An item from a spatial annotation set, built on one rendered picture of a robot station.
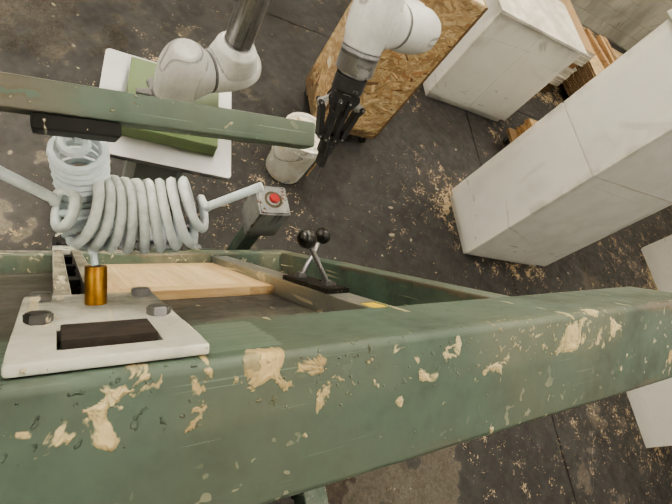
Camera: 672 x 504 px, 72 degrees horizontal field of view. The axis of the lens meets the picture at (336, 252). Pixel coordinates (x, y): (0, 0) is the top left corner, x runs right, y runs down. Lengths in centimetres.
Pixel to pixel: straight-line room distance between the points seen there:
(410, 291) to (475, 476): 215
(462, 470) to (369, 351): 270
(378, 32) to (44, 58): 234
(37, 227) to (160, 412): 226
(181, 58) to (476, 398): 152
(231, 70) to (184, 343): 159
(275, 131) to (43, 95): 15
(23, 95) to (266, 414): 24
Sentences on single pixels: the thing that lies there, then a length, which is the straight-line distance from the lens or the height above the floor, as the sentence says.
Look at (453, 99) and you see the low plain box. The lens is 453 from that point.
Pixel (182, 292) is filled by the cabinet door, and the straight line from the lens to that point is 101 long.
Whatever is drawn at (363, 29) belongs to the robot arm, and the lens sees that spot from 106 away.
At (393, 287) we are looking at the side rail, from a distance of 108.
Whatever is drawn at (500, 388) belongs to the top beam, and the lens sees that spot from 44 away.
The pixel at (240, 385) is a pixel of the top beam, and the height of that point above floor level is 196.
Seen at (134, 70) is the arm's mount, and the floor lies 81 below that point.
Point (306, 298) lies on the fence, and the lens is 93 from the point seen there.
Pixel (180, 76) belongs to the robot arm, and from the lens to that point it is 175.
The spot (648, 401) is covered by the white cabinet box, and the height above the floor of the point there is 14.
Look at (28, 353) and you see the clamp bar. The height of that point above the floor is 195.
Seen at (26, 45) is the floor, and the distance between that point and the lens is 318.
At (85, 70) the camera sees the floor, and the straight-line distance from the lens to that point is 311.
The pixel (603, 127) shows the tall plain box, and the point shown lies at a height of 124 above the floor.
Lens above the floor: 223
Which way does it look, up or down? 51 degrees down
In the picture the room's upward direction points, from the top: 48 degrees clockwise
